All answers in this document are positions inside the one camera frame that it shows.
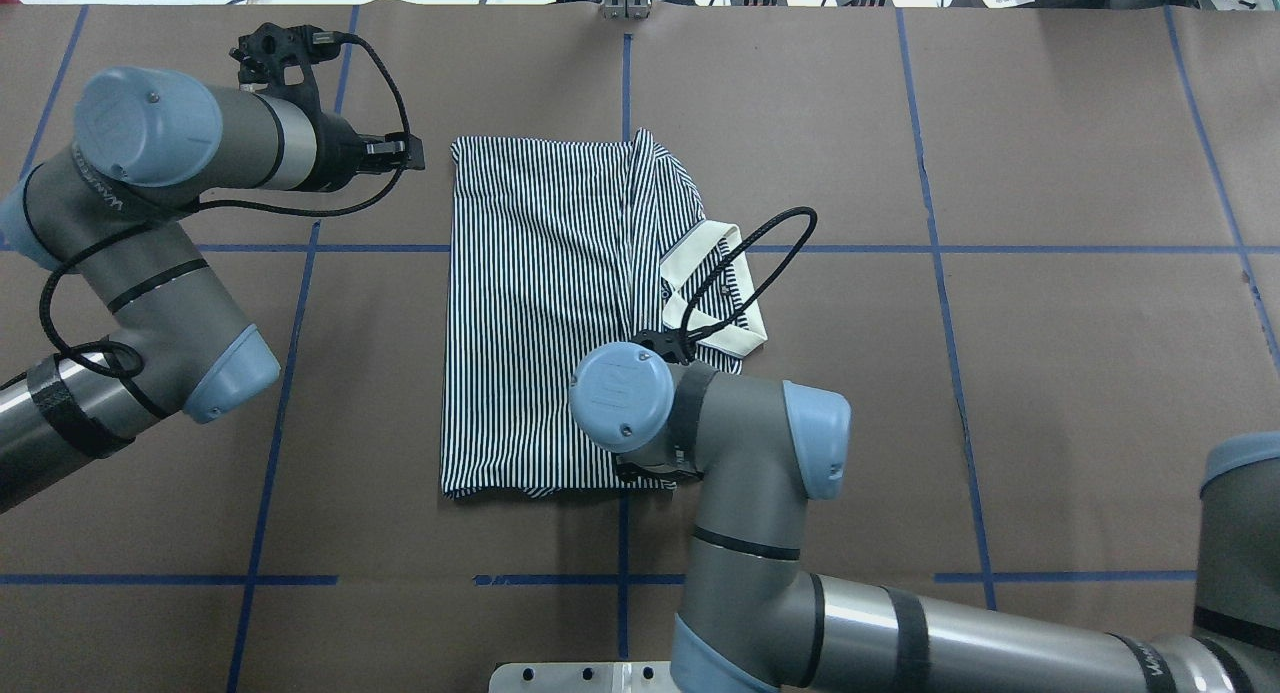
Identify striped polo shirt white collar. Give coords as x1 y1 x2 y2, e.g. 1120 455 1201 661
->
440 129 768 500

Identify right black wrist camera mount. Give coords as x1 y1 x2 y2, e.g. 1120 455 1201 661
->
630 328 695 366

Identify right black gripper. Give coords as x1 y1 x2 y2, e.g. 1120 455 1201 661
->
612 453 701 485

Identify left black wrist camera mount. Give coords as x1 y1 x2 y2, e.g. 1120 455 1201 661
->
229 23 346 117

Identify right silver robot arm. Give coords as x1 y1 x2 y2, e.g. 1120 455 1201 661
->
568 342 1277 692

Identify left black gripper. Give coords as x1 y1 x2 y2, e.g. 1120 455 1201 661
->
317 113 426 192

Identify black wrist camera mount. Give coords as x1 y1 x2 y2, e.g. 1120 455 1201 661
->
229 23 346 117
630 328 695 366

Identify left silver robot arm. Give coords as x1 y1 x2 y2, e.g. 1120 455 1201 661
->
3 67 425 511

